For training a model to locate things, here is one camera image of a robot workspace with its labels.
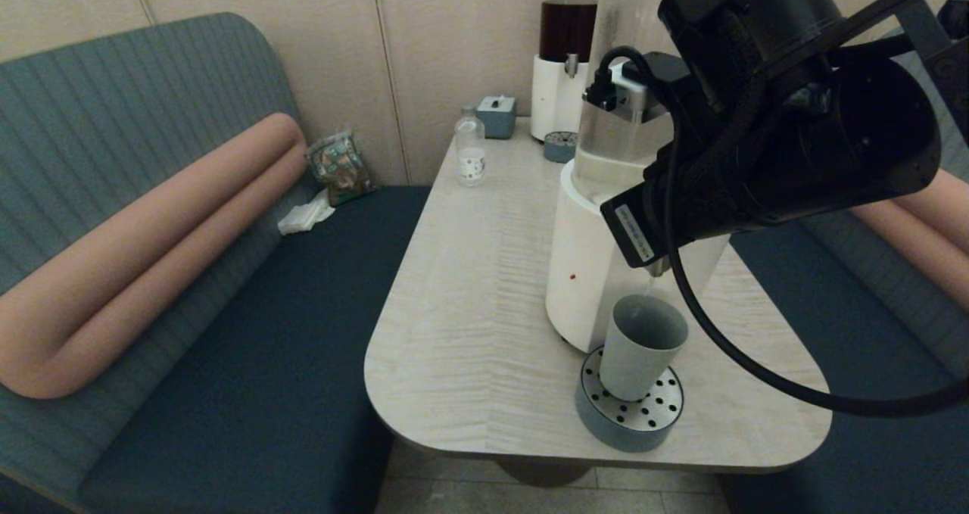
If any grey plastic cup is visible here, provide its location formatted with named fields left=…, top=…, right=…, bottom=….
left=600, top=294, right=690, bottom=402

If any clear water dispenser white base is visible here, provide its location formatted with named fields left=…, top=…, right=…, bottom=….
left=545, top=0, right=734, bottom=353

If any small blue perforated drip tray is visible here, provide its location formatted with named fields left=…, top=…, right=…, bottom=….
left=542, top=131, right=580, bottom=164

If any dark drink dispenser white base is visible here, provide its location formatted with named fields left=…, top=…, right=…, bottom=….
left=529, top=0, right=603, bottom=142

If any blue-grey tissue box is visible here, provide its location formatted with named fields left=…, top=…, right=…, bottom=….
left=475, top=95, right=517, bottom=139

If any clear plastic bottle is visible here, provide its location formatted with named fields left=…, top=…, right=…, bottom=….
left=453, top=105, right=486, bottom=187

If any large blue perforated drip tray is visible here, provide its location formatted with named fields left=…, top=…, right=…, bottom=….
left=575, top=345, right=684, bottom=453

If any pink bolster cushion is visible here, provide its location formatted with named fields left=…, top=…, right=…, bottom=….
left=852, top=170, right=969, bottom=312
left=0, top=112, right=307, bottom=400

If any teal upholstered bench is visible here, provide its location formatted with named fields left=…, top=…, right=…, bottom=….
left=0, top=11, right=432, bottom=514
left=719, top=22, right=969, bottom=514

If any printed snack bag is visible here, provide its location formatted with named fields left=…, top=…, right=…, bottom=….
left=305, top=129, right=377, bottom=207

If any crumpled white tissue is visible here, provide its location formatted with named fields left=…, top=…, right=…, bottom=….
left=276, top=189, right=336, bottom=235

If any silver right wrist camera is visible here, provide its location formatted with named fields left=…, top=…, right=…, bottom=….
left=583, top=60, right=668, bottom=126

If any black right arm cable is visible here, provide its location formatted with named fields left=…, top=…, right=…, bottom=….
left=584, top=45, right=969, bottom=418

